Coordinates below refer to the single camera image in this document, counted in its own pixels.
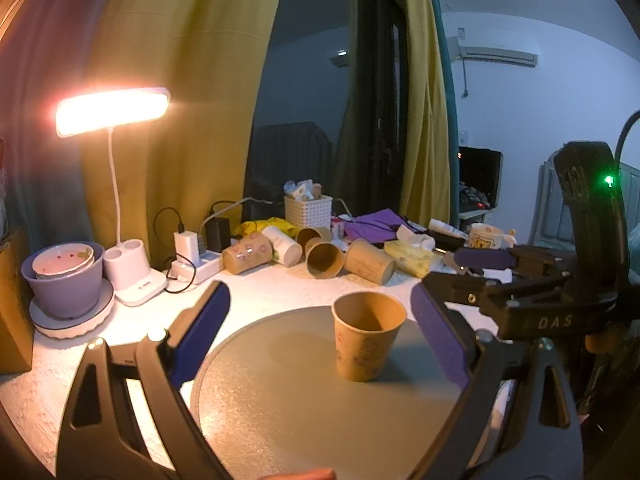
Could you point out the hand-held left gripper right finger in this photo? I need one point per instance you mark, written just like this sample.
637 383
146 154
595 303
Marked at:
440 340

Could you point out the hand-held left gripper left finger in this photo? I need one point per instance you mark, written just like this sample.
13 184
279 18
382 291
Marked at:
202 327

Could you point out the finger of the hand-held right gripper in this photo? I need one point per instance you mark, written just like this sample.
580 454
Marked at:
460 287
482 258

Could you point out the brown patterned paper cup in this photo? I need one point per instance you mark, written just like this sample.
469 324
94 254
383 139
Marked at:
367 345

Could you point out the flower print paper cup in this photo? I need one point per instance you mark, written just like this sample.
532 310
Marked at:
247 255

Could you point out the lying white cup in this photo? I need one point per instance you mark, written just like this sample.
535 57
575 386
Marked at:
282 246

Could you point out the person's left hand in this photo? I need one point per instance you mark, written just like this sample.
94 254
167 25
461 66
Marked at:
305 475

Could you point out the white mug with yellow print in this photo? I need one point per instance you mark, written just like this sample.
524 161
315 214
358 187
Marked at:
485 236

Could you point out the white tube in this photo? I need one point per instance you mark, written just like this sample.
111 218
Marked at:
447 227

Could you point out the yellow tissue pack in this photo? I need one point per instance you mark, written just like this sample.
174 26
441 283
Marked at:
410 256

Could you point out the white power strip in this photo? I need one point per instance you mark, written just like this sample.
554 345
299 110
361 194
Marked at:
202 266

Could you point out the white charger plug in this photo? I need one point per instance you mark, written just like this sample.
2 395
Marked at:
186 246

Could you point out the black monitor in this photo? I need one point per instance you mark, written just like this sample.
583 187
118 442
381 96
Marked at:
480 170

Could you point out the black power adapter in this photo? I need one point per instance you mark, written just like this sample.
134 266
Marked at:
218 235

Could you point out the purple cloth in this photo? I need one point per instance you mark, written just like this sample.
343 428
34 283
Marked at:
375 225

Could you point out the round grey mat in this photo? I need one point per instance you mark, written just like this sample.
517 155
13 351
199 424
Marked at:
280 410

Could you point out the yellow bag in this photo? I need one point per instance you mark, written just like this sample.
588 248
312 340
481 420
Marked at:
267 225

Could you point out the purple bowl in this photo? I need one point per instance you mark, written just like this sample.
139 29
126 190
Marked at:
65 295

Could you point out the teal curtain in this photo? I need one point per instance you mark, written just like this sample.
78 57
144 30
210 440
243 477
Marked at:
447 110

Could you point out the white dish with red spots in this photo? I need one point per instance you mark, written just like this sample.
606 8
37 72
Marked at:
62 260

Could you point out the white woven basket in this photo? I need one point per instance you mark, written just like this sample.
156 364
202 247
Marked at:
307 212

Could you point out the yellow curtain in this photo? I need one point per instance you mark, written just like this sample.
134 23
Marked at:
200 60
422 110

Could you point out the cardboard box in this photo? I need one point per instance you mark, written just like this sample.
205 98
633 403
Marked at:
15 305

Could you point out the white air conditioner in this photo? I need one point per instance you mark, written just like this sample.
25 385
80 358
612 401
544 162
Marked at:
495 50

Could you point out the white desk lamp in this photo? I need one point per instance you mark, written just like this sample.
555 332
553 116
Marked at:
110 110

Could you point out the dark glass door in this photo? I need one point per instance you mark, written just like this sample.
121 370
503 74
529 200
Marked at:
320 85

